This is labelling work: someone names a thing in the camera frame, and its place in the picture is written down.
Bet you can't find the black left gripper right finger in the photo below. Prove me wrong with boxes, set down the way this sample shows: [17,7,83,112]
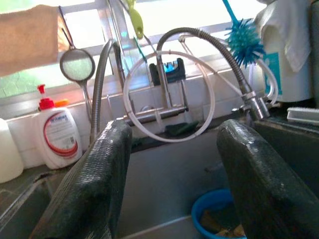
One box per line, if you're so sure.
[216,119,319,239]

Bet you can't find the white soap bottle red pump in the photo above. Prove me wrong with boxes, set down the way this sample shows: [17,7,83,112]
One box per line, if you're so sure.
[34,84,83,170]

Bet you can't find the white cloth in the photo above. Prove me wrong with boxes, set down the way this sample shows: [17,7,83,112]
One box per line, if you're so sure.
[254,0,312,73]

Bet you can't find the brown food scraps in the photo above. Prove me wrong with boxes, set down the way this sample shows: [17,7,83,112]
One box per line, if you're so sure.
[200,210,246,237]

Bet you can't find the white water filter teal label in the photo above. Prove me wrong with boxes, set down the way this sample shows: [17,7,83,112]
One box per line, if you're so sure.
[261,49,314,103]

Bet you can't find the green plastic utensil handle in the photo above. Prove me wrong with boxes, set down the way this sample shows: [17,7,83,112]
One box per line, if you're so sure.
[123,0,145,39]

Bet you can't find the translucent white plastic bottle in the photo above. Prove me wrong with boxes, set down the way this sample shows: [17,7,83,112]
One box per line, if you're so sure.
[0,118,24,184]

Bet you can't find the steel spring faucet hose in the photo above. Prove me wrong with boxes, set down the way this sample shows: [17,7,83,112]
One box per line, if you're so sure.
[89,39,125,147]

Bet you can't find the blue plastic bowl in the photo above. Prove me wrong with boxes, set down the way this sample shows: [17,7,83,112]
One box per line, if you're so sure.
[191,188,246,239]

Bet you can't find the stainless steel sink basin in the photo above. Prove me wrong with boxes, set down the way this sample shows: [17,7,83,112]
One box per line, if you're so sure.
[0,119,319,239]

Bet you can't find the blue bristle bottle brush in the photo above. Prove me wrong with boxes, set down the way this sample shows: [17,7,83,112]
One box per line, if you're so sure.
[221,0,266,69]

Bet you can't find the dark green scouring pad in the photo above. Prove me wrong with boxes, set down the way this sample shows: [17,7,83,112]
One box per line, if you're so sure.
[164,121,200,137]

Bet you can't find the metal mesh strainer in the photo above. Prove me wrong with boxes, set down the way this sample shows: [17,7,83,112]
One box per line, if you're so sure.
[57,5,97,122]

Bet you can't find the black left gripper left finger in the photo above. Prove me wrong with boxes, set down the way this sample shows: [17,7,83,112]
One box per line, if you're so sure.
[28,119,133,239]

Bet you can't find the small white ridged device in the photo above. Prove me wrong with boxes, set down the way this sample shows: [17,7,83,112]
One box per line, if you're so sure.
[286,107,319,126]

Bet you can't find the beige hanging towel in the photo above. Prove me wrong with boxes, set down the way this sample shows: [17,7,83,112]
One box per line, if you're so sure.
[0,4,68,77]

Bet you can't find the thin white water tubes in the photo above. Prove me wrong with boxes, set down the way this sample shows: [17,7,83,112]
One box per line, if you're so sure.
[258,58,279,107]

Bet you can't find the chrome sink tap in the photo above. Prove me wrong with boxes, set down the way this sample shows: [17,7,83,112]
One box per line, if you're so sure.
[107,56,190,125]

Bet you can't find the braided metal hose with fitting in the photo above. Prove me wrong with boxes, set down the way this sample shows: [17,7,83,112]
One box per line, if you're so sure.
[156,26,272,121]

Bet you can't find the looped white plastic tube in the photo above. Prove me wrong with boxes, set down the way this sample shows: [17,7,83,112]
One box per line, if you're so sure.
[123,50,216,143]

